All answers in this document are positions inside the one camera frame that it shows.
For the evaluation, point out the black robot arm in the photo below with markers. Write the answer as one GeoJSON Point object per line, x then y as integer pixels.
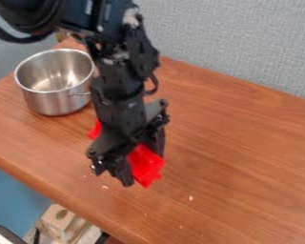
{"type": "Point", "coordinates": [109, 27]}

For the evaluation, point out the wooden frame behind table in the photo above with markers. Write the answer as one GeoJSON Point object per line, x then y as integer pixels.
{"type": "Point", "coordinates": [63, 35]}

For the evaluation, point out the wooden stand under table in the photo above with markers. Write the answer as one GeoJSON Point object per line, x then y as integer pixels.
{"type": "Point", "coordinates": [63, 227]}

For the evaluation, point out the red plastic block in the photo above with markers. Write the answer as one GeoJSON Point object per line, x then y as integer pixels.
{"type": "Point", "coordinates": [112, 145]}

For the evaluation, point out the black white object at corner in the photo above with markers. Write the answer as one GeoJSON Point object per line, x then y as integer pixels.
{"type": "Point", "coordinates": [8, 237]}

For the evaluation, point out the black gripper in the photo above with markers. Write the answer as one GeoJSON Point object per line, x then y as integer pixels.
{"type": "Point", "coordinates": [125, 113]}

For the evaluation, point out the stainless steel pot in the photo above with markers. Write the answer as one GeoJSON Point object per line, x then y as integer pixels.
{"type": "Point", "coordinates": [55, 78]}

